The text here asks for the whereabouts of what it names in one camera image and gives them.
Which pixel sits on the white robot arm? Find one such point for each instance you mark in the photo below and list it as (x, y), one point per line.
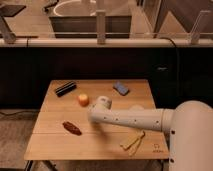
(189, 126)

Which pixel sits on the red yellow apple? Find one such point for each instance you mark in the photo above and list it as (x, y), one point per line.
(83, 100)

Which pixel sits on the white paper cup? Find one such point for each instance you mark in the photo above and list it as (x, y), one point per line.
(137, 107)

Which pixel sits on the blue sponge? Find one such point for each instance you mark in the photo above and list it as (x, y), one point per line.
(120, 88)

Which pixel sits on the brown snack bag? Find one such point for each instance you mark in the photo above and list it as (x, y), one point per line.
(72, 128)

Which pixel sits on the wooden tongs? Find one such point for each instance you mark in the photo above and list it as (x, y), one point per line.
(132, 142)

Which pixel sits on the wooden folding table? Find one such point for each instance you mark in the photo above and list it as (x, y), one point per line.
(51, 141)

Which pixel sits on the white guard rail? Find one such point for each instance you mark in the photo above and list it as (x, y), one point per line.
(9, 39)

